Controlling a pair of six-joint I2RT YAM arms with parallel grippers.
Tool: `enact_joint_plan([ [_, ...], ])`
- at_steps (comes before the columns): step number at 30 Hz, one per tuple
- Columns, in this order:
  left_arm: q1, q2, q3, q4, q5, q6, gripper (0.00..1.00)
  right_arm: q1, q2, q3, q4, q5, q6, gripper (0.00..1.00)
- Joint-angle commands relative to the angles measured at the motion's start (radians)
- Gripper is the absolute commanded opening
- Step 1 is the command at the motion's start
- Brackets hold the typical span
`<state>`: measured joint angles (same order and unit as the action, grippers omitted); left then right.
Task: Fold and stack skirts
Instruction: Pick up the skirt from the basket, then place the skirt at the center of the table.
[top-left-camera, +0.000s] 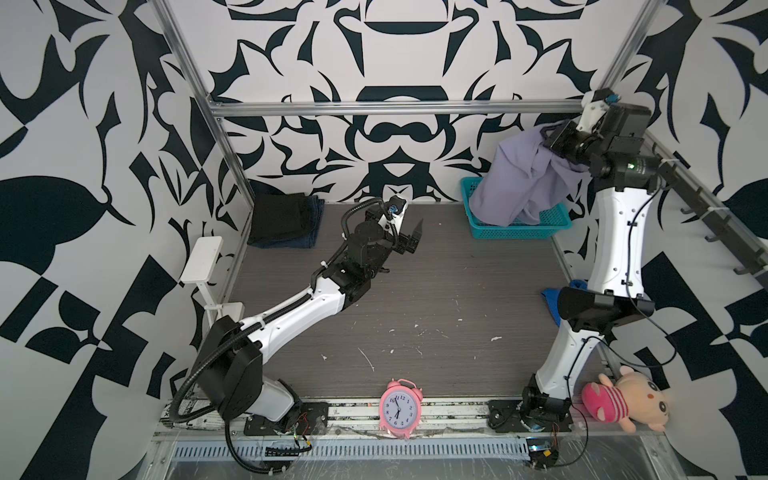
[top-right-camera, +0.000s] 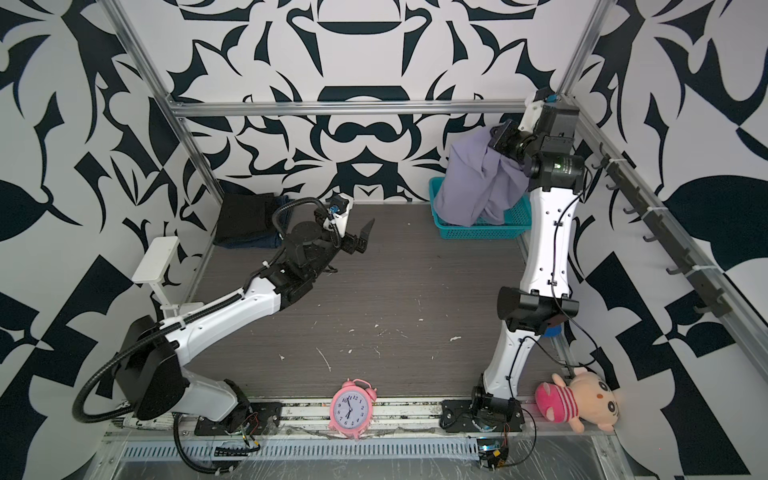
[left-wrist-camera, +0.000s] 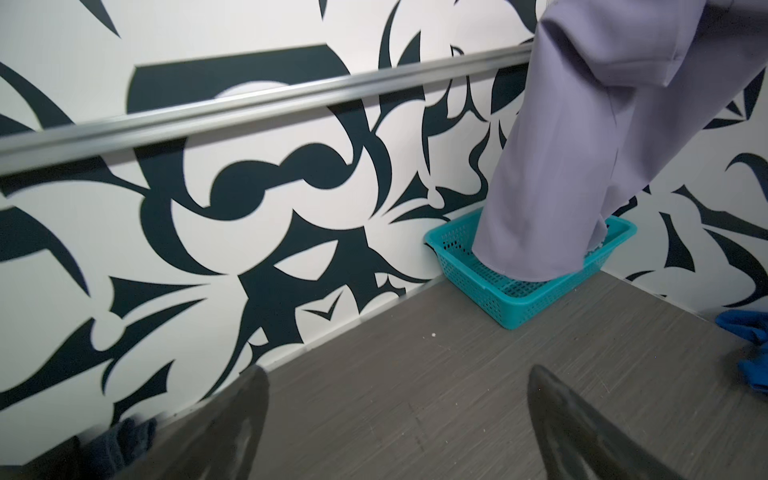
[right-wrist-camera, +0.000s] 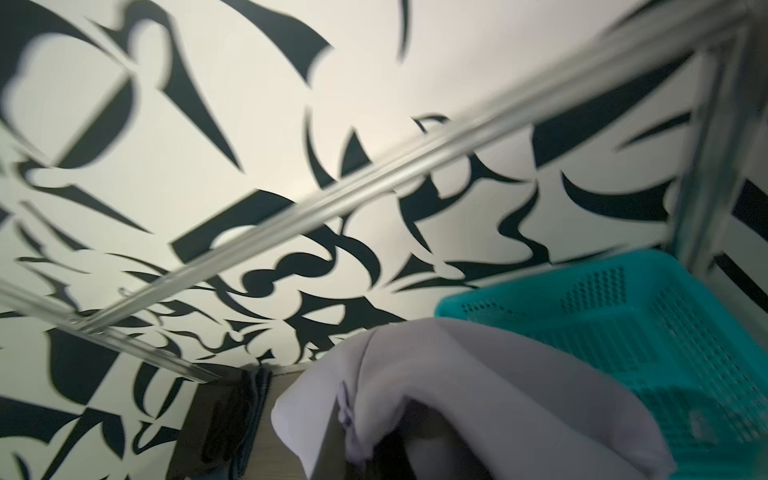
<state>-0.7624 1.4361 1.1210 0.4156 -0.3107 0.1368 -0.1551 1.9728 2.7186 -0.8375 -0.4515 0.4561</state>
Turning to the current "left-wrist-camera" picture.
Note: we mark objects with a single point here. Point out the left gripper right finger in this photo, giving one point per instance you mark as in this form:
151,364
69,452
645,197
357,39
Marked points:
577,442

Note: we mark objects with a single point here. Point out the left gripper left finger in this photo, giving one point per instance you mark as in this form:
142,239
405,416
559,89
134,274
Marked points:
219,441

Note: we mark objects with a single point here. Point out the black garment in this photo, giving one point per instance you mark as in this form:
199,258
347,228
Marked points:
61,462

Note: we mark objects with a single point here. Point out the dark blue denim skirt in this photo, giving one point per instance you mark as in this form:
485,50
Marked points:
119,447

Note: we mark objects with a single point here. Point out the teal plastic basket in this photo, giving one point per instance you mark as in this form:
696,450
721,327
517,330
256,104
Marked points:
511,303

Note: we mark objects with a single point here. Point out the lavender garment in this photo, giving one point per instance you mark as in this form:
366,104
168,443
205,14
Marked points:
614,91

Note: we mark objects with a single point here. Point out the bright blue cloth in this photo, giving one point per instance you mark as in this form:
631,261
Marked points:
750,326

